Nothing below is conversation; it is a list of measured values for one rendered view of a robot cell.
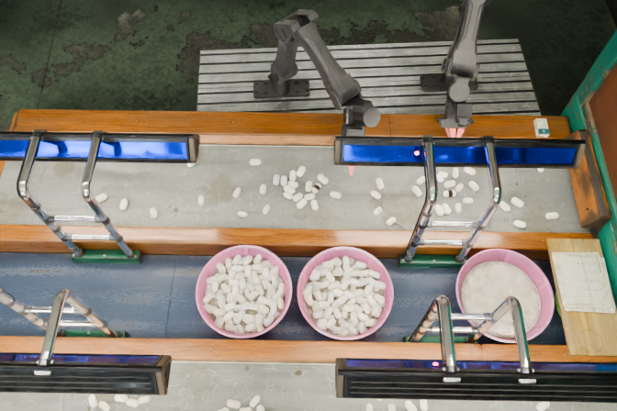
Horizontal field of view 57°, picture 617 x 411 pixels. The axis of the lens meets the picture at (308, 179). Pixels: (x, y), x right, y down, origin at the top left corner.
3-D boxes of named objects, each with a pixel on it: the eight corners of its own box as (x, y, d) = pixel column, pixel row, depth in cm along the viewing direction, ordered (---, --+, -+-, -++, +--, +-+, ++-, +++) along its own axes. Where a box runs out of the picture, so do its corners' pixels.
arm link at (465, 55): (476, 75, 167) (499, -27, 167) (446, 70, 168) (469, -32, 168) (470, 83, 179) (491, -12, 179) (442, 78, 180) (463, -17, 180)
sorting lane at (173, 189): (14, 145, 187) (10, 141, 185) (570, 153, 186) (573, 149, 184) (-13, 229, 173) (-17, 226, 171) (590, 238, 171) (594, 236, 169)
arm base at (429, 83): (484, 75, 198) (479, 60, 201) (426, 77, 197) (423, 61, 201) (477, 90, 205) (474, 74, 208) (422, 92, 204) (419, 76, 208)
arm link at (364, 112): (388, 117, 162) (373, 79, 157) (364, 133, 159) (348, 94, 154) (365, 114, 172) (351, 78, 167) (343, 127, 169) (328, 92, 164)
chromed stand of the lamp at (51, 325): (59, 333, 162) (-20, 280, 123) (129, 334, 162) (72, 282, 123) (42, 404, 153) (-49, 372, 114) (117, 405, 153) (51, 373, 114)
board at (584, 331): (545, 239, 166) (546, 238, 165) (597, 240, 166) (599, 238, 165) (568, 356, 150) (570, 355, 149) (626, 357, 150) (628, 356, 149)
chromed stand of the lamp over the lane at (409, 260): (394, 210, 181) (418, 131, 142) (457, 211, 181) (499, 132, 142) (398, 268, 172) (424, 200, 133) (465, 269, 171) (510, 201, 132)
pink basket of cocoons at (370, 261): (285, 275, 170) (284, 263, 162) (367, 246, 175) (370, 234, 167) (316, 361, 158) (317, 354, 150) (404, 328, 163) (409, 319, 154)
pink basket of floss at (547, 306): (430, 299, 167) (436, 289, 158) (489, 243, 175) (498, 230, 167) (501, 371, 157) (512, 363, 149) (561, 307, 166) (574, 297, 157)
